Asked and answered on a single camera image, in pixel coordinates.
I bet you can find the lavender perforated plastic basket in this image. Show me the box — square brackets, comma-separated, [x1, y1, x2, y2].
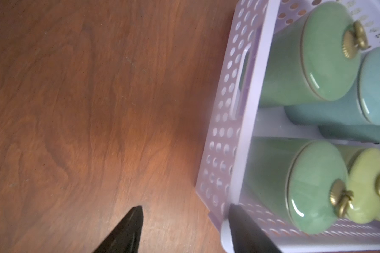
[196, 1, 380, 253]

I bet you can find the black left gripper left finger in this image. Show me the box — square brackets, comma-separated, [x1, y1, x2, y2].
[94, 206, 144, 253]

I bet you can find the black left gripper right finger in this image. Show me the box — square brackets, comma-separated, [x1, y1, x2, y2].
[229, 203, 280, 253]

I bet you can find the blue tea canister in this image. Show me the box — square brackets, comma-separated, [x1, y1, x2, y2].
[318, 125, 380, 143]
[285, 47, 380, 125]

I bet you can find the blue tea canister back middle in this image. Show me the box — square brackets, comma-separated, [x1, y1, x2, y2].
[285, 47, 380, 125]

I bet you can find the blue tea canister back right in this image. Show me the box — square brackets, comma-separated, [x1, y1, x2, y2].
[318, 125, 380, 143]

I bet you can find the yellow-green tea canister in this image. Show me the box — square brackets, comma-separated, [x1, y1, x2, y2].
[336, 144, 380, 224]

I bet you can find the green tea canister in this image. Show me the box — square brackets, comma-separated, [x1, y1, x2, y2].
[259, 2, 368, 108]
[244, 137, 354, 235]

